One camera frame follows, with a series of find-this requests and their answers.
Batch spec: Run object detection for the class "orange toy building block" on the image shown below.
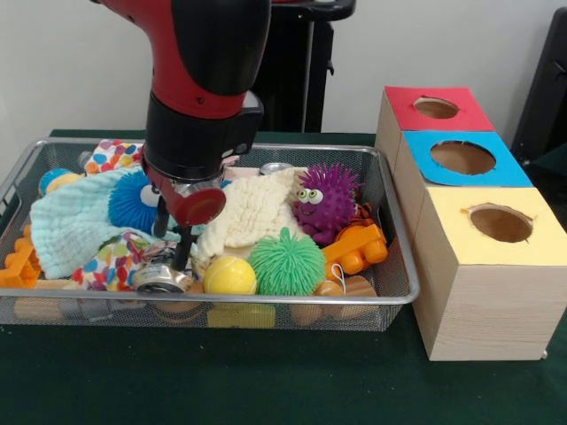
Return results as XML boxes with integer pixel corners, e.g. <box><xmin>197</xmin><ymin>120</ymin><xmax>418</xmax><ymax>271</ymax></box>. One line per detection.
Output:
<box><xmin>321</xmin><ymin>220</ymin><xmax>388</xmax><ymax>282</ymax></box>

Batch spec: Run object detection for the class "dark green table cloth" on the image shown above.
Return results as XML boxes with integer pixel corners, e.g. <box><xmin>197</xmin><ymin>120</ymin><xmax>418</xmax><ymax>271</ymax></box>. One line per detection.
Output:
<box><xmin>0</xmin><ymin>128</ymin><xmax>567</xmax><ymax>425</ymax></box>

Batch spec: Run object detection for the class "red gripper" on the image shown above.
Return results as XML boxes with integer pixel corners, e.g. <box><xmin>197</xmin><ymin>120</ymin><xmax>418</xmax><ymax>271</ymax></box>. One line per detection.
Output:
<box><xmin>144</xmin><ymin>162</ymin><xmax>228</xmax><ymax>272</ymax></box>

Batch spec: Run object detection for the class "blue spiky rubber ball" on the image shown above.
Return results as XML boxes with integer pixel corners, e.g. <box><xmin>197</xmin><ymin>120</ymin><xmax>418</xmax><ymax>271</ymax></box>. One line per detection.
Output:
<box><xmin>108</xmin><ymin>170</ymin><xmax>165</xmax><ymax>236</ymax></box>

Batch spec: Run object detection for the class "small orange plastic toy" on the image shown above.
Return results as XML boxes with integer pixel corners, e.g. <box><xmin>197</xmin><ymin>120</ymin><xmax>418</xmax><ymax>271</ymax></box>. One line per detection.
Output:
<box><xmin>0</xmin><ymin>225</ymin><xmax>43</xmax><ymax>290</ymax></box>

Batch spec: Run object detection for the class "silver crushed can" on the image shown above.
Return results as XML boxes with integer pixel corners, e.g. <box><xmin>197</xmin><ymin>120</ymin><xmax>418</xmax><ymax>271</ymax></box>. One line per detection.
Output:
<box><xmin>133</xmin><ymin>241</ymin><xmax>198</xmax><ymax>295</ymax></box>

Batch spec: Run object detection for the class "wooden box with three holes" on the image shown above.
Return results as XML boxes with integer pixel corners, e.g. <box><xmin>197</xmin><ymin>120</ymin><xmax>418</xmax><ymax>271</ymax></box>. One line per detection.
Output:
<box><xmin>377</xmin><ymin>86</ymin><xmax>567</xmax><ymax>362</ymax></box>

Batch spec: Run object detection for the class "green spiky rubber ball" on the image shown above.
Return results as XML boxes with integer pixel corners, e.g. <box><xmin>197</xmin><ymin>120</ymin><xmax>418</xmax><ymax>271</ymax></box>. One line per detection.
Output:
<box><xmin>246</xmin><ymin>228</ymin><xmax>327</xmax><ymax>297</ymax></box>

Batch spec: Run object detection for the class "small colourful dotted cloth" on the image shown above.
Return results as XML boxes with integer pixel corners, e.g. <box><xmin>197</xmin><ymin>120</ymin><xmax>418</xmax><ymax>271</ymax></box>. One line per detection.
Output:
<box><xmin>69</xmin><ymin>228</ymin><xmax>153</xmax><ymax>291</ymax></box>

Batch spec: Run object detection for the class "small blue yellow ball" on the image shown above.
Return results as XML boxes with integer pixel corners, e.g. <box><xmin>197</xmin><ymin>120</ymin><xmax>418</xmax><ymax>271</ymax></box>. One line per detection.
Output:
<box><xmin>37</xmin><ymin>167</ymin><xmax>86</xmax><ymax>197</ymax></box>

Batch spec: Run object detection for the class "mint green cloth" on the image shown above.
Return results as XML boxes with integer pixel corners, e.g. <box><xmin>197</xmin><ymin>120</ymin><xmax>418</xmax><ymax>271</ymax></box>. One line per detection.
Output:
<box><xmin>31</xmin><ymin>166</ymin><xmax>191</xmax><ymax>278</ymax></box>

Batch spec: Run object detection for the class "purple spiky ball with eyes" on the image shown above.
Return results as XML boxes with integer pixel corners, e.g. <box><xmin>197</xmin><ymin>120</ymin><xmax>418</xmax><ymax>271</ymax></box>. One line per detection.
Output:
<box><xmin>291</xmin><ymin>162</ymin><xmax>362</xmax><ymax>246</ymax></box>

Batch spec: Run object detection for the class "shallow clear mesh bin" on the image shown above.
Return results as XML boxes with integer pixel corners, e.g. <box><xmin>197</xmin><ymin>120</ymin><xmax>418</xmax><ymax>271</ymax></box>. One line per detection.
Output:
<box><xmin>0</xmin><ymin>137</ymin><xmax>422</xmax><ymax>333</ymax></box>

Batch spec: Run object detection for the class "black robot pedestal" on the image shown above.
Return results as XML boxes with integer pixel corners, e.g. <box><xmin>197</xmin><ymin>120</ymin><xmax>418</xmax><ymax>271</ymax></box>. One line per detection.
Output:
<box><xmin>257</xmin><ymin>0</ymin><xmax>355</xmax><ymax>134</ymax></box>

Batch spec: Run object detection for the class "black panel stand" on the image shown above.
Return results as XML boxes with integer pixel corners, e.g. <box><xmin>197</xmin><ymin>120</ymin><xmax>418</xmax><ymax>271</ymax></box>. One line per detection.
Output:
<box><xmin>514</xmin><ymin>9</ymin><xmax>567</xmax><ymax>165</ymax></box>

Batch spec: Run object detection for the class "cream white cloth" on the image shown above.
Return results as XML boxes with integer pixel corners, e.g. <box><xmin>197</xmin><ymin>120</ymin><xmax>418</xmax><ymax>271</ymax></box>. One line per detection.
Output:
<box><xmin>190</xmin><ymin>168</ymin><xmax>307</xmax><ymax>262</ymax></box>

